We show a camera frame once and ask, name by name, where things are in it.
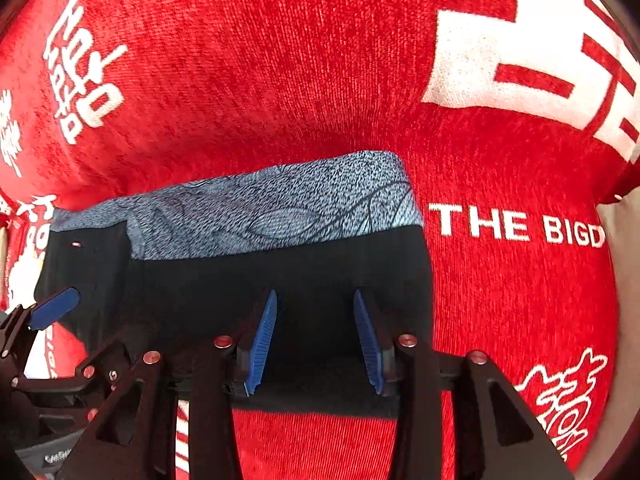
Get black pants with blue trim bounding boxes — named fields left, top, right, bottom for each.
left=35, top=151, right=433, bottom=418

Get white pillow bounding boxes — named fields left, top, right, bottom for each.
left=575, top=190, right=639, bottom=479

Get red bedspread with white characters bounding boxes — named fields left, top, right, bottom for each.
left=1, top=0, right=639, bottom=472

